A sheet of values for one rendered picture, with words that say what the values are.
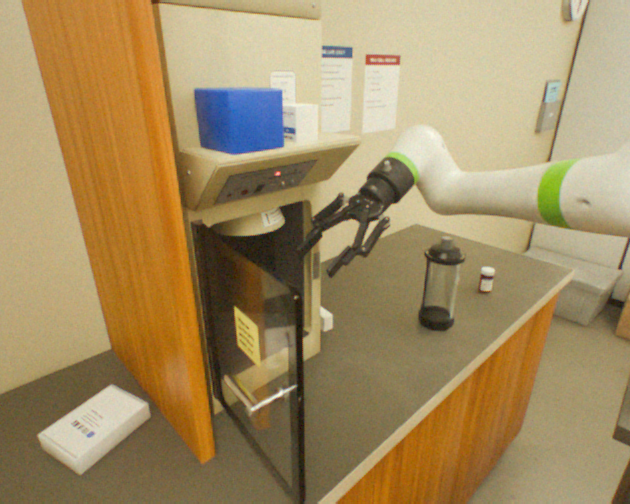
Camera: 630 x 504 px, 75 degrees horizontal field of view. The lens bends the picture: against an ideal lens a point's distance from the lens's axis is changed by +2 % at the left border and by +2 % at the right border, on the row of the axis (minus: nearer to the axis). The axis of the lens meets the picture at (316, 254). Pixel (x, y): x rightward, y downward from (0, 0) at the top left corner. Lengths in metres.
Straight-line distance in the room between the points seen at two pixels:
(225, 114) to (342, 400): 0.66
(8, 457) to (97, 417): 0.16
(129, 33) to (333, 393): 0.79
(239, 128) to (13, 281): 0.71
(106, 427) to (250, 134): 0.64
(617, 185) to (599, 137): 2.84
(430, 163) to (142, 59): 0.61
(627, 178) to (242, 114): 0.53
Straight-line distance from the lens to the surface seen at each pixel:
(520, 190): 0.81
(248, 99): 0.65
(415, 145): 0.94
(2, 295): 1.17
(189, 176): 0.70
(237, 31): 0.77
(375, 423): 0.95
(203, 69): 0.73
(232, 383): 0.64
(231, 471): 0.88
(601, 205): 0.70
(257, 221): 0.86
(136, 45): 0.59
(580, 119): 3.55
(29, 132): 1.09
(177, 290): 0.67
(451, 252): 1.16
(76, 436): 0.98
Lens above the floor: 1.63
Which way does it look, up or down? 24 degrees down
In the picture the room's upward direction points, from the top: straight up
